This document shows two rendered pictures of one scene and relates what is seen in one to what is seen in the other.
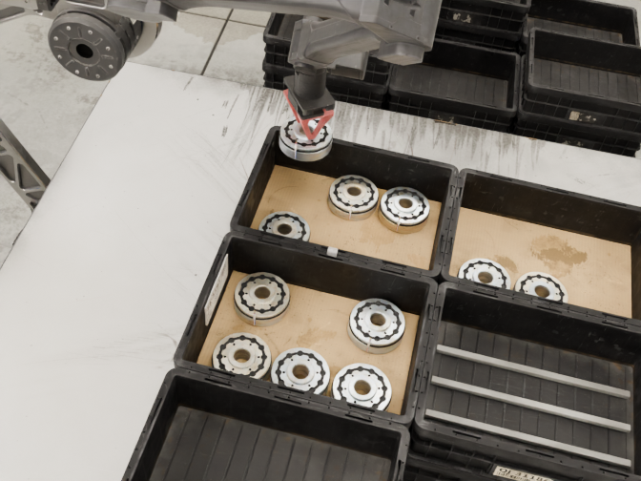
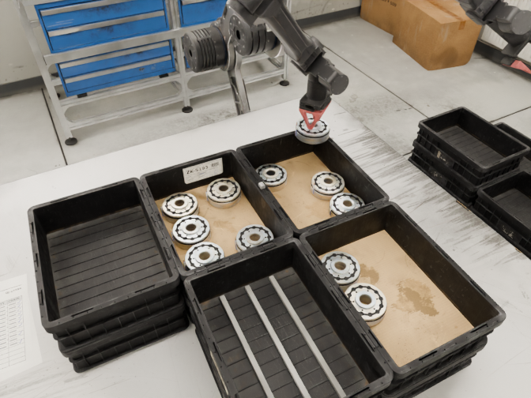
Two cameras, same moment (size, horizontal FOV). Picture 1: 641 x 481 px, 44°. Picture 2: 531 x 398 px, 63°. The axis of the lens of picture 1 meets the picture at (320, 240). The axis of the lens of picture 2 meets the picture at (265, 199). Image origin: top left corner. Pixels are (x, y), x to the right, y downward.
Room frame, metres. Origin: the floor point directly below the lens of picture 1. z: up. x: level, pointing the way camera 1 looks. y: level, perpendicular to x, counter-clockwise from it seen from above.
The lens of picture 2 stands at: (0.42, -0.77, 1.75)
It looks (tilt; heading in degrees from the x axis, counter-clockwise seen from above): 44 degrees down; 56
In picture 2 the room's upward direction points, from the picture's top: straight up
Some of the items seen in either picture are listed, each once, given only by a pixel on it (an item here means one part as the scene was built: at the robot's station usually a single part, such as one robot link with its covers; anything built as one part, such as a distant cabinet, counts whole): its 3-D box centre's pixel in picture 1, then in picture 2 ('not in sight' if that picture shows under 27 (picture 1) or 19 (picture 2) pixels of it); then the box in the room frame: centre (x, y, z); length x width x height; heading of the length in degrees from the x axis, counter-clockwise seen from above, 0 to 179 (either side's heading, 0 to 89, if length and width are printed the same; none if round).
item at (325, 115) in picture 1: (310, 115); (313, 113); (1.15, 0.05, 1.05); 0.07 x 0.07 x 0.09; 29
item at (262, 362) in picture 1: (241, 357); (179, 204); (0.72, 0.11, 0.86); 0.10 x 0.10 x 0.01
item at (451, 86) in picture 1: (445, 111); (522, 233); (2.08, -0.36, 0.31); 0.40 x 0.30 x 0.34; 84
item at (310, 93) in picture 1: (310, 82); (317, 89); (1.16, 0.05, 1.12); 0.10 x 0.07 x 0.07; 29
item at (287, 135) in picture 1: (306, 133); (313, 126); (1.15, 0.05, 1.00); 0.10 x 0.10 x 0.01
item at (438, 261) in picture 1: (348, 199); (307, 174); (1.06, -0.05, 0.92); 0.40 x 0.30 x 0.02; 82
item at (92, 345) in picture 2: not in sight; (114, 280); (0.47, 0.04, 0.76); 0.40 x 0.30 x 0.12; 82
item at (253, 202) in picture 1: (345, 217); (306, 187); (1.06, -0.05, 0.87); 0.40 x 0.30 x 0.11; 82
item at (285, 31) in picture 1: (329, 76); (457, 172); (2.11, 0.03, 0.37); 0.40 x 0.30 x 0.45; 84
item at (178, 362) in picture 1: (311, 323); (212, 206); (0.77, 0.00, 0.92); 0.40 x 0.30 x 0.02; 82
